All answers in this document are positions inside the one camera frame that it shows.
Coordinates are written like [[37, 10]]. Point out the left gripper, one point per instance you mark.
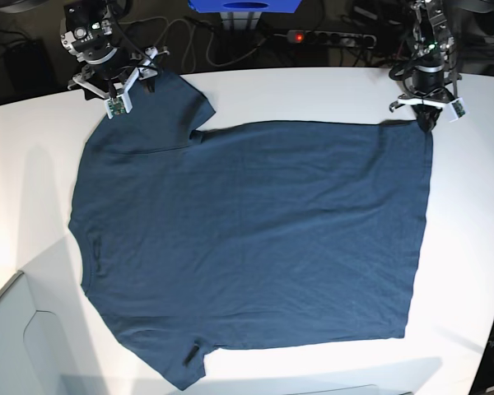
[[427, 91]]

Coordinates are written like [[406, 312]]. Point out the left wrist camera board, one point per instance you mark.
[[455, 109]]

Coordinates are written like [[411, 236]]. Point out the blue box on stand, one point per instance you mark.
[[211, 6]]

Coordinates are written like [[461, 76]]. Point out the grey plastic bin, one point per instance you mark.
[[27, 363]]

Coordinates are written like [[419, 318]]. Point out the black power strip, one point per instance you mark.
[[331, 38]]

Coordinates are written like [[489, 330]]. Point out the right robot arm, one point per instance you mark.
[[91, 29]]

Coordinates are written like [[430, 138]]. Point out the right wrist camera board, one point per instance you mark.
[[118, 106]]

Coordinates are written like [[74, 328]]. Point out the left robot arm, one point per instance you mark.
[[430, 41]]

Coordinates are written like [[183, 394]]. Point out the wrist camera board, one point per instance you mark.
[[118, 106], [455, 109]]

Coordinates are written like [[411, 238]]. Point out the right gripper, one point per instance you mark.
[[118, 72]]

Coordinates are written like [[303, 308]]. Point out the dark blue T-shirt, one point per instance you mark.
[[260, 236]]

